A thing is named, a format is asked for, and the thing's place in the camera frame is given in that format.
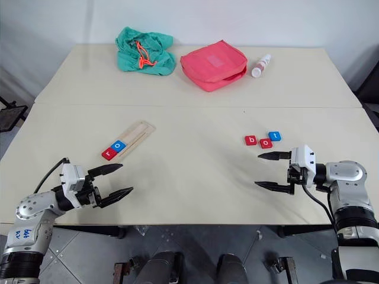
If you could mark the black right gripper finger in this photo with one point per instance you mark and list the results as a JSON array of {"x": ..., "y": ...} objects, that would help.
[
  {"x": 275, "y": 156},
  {"x": 274, "y": 185}
]

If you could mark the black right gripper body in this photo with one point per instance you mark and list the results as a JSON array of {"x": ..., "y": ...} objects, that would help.
[{"x": 297, "y": 176}]

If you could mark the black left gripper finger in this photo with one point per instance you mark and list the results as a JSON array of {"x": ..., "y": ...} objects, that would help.
[
  {"x": 106, "y": 169},
  {"x": 117, "y": 196}
]

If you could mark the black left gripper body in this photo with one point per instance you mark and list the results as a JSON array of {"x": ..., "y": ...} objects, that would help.
[{"x": 87, "y": 196}]

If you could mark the red letter tile o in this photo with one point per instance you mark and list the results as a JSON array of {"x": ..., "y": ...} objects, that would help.
[{"x": 266, "y": 143}]

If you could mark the red letter tile r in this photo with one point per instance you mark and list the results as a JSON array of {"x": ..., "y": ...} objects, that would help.
[{"x": 108, "y": 154}]

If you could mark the blue letter tile o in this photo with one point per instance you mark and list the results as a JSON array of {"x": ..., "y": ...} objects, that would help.
[{"x": 117, "y": 145}]

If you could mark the red letter tile b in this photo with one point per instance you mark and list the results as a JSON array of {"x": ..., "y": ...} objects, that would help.
[{"x": 251, "y": 140}]

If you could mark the wooden letter tray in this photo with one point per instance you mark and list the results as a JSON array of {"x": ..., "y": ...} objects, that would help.
[{"x": 139, "y": 130}]

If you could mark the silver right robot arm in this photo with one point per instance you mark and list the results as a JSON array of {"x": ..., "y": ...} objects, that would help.
[{"x": 349, "y": 174}]

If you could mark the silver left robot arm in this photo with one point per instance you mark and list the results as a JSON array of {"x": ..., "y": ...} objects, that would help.
[{"x": 29, "y": 210}]

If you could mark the blue letter tile t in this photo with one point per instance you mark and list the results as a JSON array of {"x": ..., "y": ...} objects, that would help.
[{"x": 275, "y": 136}]

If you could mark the white and pink bottle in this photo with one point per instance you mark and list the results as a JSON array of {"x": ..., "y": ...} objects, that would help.
[{"x": 260, "y": 66}]

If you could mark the black metal stand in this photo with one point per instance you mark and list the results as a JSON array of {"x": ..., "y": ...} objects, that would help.
[{"x": 9, "y": 116}]

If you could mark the pink zip pouch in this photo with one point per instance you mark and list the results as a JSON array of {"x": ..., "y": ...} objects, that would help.
[{"x": 207, "y": 68}]

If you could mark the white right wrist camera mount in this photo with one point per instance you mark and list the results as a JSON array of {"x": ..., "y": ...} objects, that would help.
[{"x": 305, "y": 156}]

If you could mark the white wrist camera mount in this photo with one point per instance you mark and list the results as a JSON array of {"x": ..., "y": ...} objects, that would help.
[
  {"x": 71, "y": 177},
  {"x": 305, "y": 156}
]

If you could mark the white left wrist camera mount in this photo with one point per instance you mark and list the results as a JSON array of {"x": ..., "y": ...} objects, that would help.
[{"x": 71, "y": 177}]

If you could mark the black table frame bar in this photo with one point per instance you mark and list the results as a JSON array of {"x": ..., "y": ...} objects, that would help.
[
  {"x": 89, "y": 230},
  {"x": 308, "y": 230}
]

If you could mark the rusty metal bracket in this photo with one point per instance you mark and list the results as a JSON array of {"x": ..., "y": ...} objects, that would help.
[
  {"x": 121, "y": 272},
  {"x": 288, "y": 270}
]

